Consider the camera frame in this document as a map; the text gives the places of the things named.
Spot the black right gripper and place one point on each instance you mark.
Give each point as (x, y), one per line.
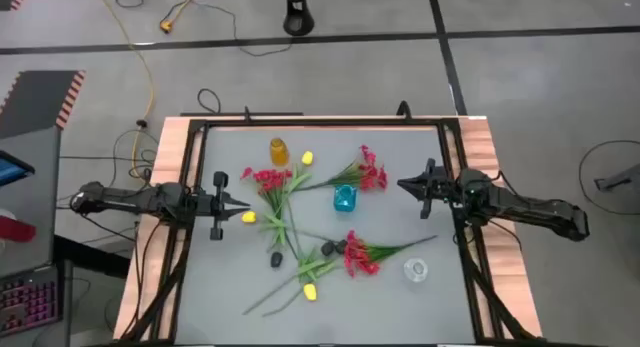
(437, 189)

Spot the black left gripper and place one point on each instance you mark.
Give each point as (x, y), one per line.
(218, 207)

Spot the yellow artificial tulip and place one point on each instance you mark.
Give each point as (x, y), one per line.
(248, 217)
(307, 158)
(310, 292)

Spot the red artificial flower bunch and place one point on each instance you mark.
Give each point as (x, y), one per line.
(360, 259)
(370, 174)
(267, 179)

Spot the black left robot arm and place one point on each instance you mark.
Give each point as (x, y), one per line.
(150, 199)

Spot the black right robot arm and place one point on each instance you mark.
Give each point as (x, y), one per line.
(525, 204)

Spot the amber glass vase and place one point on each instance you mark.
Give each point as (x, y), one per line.
(279, 154)

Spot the blue glass vase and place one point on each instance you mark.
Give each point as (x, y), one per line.
(345, 199)

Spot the clear glass vase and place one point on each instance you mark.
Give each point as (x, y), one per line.
(416, 269)

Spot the grey side desk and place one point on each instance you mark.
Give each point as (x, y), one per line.
(40, 202)

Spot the grey stand base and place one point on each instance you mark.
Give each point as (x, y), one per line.
(620, 179)

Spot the red cup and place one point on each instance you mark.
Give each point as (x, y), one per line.
(17, 230)

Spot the backlit keyboard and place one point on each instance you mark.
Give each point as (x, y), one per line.
(30, 302)

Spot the laptop screen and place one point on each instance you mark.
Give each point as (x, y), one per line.
(10, 169)

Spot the black metal table frame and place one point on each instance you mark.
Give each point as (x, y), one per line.
(350, 122)

